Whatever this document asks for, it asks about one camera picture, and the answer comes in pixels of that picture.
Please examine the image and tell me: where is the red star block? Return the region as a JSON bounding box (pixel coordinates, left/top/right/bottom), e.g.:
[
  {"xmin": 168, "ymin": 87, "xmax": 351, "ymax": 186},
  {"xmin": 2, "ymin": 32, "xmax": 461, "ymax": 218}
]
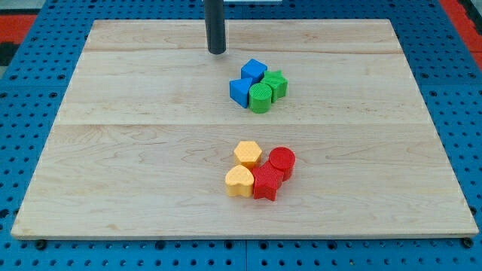
[{"xmin": 252, "ymin": 161, "xmax": 284, "ymax": 201}]

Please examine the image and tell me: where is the green star block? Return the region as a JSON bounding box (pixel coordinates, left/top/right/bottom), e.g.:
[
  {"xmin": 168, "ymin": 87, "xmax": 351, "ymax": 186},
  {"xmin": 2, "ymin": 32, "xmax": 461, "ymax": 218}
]
[{"xmin": 261, "ymin": 70, "xmax": 288, "ymax": 103}]

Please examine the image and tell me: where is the yellow hexagon block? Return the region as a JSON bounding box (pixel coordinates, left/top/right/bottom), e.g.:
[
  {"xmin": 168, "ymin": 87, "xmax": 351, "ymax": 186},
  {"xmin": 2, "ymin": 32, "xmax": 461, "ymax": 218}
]
[{"xmin": 233, "ymin": 141, "xmax": 263, "ymax": 169}]

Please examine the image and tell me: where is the yellow heart block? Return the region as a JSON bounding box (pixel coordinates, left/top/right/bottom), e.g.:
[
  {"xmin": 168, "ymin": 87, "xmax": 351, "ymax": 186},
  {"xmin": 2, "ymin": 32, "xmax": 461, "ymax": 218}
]
[{"xmin": 224, "ymin": 165, "xmax": 255, "ymax": 197}]

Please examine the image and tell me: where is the green cylinder block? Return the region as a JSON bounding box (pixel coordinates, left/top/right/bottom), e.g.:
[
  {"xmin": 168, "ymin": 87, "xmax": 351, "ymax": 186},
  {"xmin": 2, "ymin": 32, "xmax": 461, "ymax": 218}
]
[{"xmin": 249, "ymin": 83, "xmax": 273, "ymax": 114}]

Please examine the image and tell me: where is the red cylinder block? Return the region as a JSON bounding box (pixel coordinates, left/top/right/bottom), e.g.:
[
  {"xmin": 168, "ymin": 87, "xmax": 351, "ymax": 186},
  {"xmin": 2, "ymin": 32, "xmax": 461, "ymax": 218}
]
[{"xmin": 268, "ymin": 147, "xmax": 296, "ymax": 181}]

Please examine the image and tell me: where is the blue triangle block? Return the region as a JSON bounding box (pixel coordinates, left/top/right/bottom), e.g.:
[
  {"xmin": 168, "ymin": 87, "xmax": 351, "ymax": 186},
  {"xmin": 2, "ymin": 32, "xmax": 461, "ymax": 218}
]
[{"xmin": 229, "ymin": 78, "xmax": 252, "ymax": 108}]

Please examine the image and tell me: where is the blue cube block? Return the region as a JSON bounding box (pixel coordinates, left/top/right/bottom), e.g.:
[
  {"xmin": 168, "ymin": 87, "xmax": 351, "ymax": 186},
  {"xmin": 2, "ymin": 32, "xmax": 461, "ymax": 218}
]
[{"xmin": 240, "ymin": 59, "xmax": 268, "ymax": 84}]

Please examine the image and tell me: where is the light wooden board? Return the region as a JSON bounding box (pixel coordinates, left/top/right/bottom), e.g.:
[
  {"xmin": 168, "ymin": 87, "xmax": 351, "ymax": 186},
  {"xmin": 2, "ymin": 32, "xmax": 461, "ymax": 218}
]
[{"xmin": 11, "ymin": 20, "xmax": 478, "ymax": 240}]

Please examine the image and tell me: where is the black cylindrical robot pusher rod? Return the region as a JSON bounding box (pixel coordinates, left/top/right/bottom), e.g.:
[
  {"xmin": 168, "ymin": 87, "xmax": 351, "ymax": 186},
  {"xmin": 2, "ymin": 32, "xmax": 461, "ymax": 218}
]
[{"xmin": 203, "ymin": 0, "xmax": 226, "ymax": 55}]

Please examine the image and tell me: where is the blue perforated pegboard base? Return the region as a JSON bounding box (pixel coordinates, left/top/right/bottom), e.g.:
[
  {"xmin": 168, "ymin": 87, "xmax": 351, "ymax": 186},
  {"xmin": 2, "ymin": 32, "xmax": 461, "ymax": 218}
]
[{"xmin": 1, "ymin": 1, "xmax": 481, "ymax": 270}]

